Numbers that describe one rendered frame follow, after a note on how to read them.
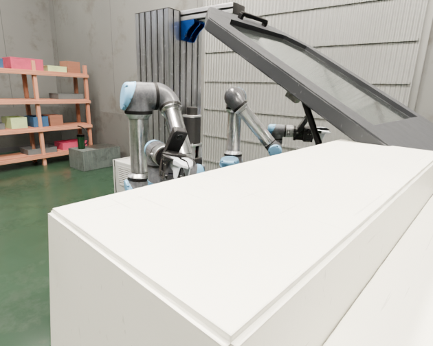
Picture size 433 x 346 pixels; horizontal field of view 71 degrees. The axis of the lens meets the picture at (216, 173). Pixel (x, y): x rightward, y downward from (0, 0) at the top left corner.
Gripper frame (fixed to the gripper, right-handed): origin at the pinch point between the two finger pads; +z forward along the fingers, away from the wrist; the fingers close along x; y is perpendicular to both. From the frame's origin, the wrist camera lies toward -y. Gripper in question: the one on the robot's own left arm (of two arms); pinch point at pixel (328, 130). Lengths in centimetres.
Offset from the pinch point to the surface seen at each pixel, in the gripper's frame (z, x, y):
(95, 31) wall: -446, -486, -71
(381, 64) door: 81, -217, -27
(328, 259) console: -25, 166, -32
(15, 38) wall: -665, -494, -58
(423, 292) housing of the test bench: -13, 158, -23
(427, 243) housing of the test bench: -8, 146, -21
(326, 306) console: -24, 166, -28
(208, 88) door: -149, -322, 21
